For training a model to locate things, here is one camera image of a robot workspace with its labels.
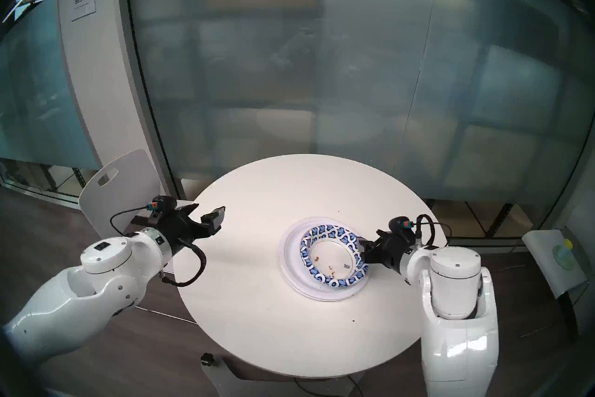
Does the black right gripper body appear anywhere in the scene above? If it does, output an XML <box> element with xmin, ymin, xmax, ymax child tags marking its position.
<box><xmin>376</xmin><ymin>217</ymin><xmax>419</xmax><ymax>273</ymax></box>

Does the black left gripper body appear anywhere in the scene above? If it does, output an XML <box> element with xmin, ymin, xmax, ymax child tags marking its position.
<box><xmin>146</xmin><ymin>197</ymin><xmax>205</xmax><ymax>257</ymax></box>

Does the large blue patterned paper plate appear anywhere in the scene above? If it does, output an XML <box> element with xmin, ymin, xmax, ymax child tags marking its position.
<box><xmin>299</xmin><ymin>224</ymin><xmax>370</xmax><ymax>290</ymax></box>

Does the plain white paper plate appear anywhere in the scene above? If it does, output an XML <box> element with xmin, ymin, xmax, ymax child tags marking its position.
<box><xmin>284</xmin><ymin>219</ymin><xmax>368</xmax><ymax>297</ymax></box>

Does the white paper plate with leftovers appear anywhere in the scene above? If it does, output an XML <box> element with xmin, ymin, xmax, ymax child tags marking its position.
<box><xmin>280</xmin><ymin>216</ymin><xmax>371</xmax><ymax>302</ymax></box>

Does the white chair with black legs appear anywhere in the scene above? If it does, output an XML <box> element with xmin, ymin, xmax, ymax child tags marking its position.
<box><xmin>493</xmin><ymin>226</ymin><xmax>590</xmax><ymax>338</ymax></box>

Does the green bottle with yellow cap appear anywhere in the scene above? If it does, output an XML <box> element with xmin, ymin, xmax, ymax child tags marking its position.
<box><xmin>552</xmin><ymin>239</ymin><xmax>575</xmax><ymax>270</ymax></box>

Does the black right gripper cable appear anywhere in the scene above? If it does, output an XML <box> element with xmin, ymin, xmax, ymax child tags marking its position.
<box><xmin>413</xmin><ymin>213</ymin><xmax>452</xmax><ymax>249</ymax></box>

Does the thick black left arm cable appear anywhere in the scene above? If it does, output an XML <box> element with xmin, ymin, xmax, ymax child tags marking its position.
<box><xmin>160</xmin><ymin>239</ymin><xmax>207</xmax><ymax>288</ymax></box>

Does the thin black left camera cable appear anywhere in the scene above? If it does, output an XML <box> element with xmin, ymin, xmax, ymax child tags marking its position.
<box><xmin>110</xmin><ymin>204</ymin><xmax>152</xmax><ymax>237</ymax></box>

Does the white chair with handle hole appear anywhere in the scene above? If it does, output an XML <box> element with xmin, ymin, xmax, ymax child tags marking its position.
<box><xmin>78</xmin><ymin>149</ymin><xmax>196</xmax><ymax>238</ymax></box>

